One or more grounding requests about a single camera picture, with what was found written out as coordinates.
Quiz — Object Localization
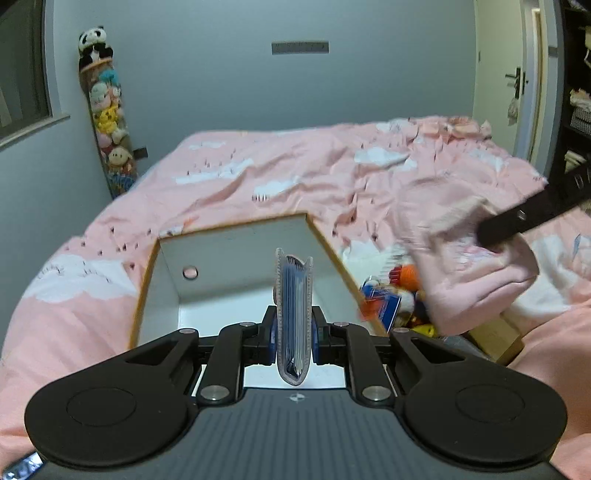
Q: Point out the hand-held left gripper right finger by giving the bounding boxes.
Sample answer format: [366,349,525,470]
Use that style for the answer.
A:
[310,305,468,405]

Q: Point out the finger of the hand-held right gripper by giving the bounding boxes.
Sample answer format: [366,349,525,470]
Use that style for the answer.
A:
[477,159,591,251]

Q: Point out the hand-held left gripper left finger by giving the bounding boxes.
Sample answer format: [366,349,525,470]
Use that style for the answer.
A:
[117,305,280,405]

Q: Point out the blue striped grey-edged pouch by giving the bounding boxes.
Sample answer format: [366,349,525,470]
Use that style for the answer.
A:
[274,248,315,386]

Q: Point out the pink garment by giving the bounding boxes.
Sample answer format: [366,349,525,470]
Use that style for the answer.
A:
[397,178,541,337]

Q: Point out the orange box with white inside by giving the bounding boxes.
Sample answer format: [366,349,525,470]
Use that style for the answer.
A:
[129,211,389,393]

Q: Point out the orange plush toy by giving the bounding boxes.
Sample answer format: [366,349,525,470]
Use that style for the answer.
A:
[389,265,420,291]

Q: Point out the small wooden box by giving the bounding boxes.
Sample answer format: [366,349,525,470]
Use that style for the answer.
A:
[462,315,526,366]

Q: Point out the pink cloud-print blanket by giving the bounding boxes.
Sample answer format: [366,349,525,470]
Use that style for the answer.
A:
[0,115,591,480]

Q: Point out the dark shelf unit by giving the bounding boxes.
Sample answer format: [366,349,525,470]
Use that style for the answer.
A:
[549,0,591,188]

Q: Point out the cream door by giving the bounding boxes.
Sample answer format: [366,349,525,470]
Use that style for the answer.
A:
[475,0,542,163]

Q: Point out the hanging net of plush toys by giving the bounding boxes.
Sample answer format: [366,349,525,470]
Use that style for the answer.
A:
[78,58,139,200]

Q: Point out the smartphone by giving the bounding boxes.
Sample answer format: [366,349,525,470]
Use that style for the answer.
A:
[0,450,45,480]

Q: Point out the panda plush toy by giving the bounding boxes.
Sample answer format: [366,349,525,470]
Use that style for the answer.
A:
[77,28,114,71]

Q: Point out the window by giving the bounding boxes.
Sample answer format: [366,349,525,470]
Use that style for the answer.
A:
[0,0,71,149]

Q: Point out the black door handle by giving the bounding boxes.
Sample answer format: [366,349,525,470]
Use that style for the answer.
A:
[505,67,530,100]

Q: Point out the grey wall strip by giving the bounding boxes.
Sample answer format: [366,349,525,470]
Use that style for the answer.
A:
[272,41,330,55]

